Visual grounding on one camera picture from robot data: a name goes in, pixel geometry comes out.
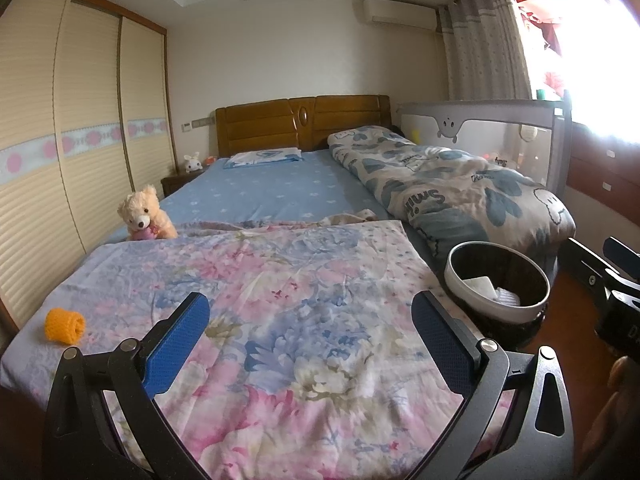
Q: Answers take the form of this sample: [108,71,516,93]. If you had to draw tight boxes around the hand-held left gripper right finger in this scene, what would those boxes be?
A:
[410,289,576,480]

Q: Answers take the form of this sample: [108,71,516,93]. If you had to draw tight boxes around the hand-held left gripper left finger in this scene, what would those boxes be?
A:
[41,291,212,480]

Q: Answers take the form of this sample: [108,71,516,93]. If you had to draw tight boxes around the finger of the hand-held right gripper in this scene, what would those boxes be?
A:
[565,236,616,294]
[603,236,640,286]

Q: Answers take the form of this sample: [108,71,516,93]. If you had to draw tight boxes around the white round waste bin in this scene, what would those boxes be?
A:
[444,241,551,324]

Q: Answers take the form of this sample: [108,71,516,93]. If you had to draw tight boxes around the person's right hand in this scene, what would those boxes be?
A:
[575,355,640,480]

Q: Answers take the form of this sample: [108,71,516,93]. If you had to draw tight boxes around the wooden drawer cabinet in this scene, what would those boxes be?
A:
[570,120,640,222]

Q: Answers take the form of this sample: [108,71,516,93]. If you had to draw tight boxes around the orange knitted roll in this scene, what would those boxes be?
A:
[44,309,87,346]

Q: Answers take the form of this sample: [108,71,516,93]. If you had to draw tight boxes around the pink floral blanket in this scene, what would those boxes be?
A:
[0,220,517,480]

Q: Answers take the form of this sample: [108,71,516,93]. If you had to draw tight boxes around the beige teddy bear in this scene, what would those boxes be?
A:
[117,185,179,242]

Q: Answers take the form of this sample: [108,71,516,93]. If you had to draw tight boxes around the pink beige cloth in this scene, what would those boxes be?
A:
[322,208,381,226]

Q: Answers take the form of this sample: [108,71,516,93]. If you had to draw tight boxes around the wooden nightstand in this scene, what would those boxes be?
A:
[160,169,206,196]

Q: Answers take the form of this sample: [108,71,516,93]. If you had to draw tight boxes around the grey quilt with blue hearts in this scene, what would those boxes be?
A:
[327,125,577,262]

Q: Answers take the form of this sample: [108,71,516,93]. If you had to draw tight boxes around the blue bedsheet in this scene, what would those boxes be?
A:
[107,150,427,247]

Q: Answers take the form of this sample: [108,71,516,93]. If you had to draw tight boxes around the blue white pillow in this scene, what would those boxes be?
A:
[223,147,305,170]

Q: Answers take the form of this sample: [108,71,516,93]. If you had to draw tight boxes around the cream sliding door wardrobe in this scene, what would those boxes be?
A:
[0,0,176,332]

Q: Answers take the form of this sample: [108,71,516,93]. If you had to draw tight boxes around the wooden headboard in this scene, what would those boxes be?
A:
[215,95,392,159]

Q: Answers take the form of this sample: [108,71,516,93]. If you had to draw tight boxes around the red hanging clothes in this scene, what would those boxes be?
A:
[517,2,559,54]

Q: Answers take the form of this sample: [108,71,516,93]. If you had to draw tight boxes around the grey dotted curtain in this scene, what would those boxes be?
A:
[435,0,534,102]

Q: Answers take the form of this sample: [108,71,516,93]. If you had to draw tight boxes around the white air conditioner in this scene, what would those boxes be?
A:
[361,0,439,31]

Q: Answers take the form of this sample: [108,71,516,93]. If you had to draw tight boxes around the grey mesh bed guard rail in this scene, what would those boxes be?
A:
[395,91,574,202]

